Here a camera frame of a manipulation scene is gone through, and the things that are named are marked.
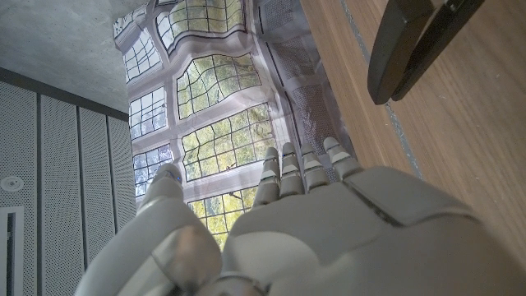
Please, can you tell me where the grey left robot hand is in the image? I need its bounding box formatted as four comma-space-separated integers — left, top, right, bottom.
73, 136, 526, 296

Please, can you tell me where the black stapler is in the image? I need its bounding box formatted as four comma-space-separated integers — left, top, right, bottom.
367, 0, 486, 106

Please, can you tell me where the long grey tape strip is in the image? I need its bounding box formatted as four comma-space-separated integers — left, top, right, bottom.
339, 0, 424, 180

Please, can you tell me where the printed window backdrop cloth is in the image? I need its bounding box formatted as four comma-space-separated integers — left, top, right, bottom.
113, 0, 357, 252

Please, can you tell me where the round white ceiling sensor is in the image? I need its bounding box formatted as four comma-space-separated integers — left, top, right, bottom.
0, 175, 25, 193

